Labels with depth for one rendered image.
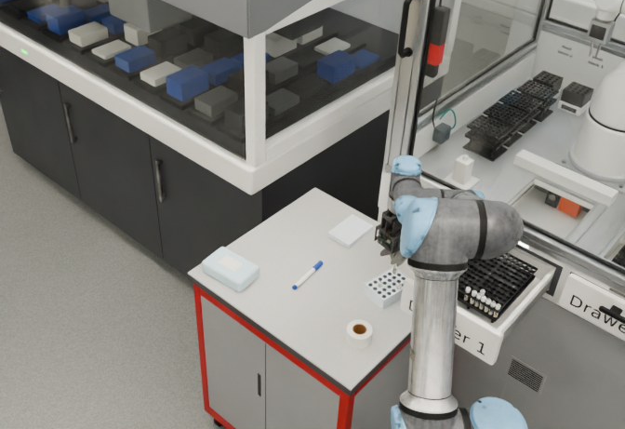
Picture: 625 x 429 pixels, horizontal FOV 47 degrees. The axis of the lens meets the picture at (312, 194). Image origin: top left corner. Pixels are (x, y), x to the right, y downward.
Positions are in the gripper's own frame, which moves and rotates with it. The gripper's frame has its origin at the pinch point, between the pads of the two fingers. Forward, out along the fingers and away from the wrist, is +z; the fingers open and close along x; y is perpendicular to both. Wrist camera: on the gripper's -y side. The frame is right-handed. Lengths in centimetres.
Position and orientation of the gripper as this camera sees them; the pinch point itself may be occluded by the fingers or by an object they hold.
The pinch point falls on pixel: (397, 260)
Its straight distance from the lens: 208.9
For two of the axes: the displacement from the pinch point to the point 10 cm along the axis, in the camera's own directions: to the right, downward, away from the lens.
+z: -0.4, 7.9, 6.1
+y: -7.8, 3.6, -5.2
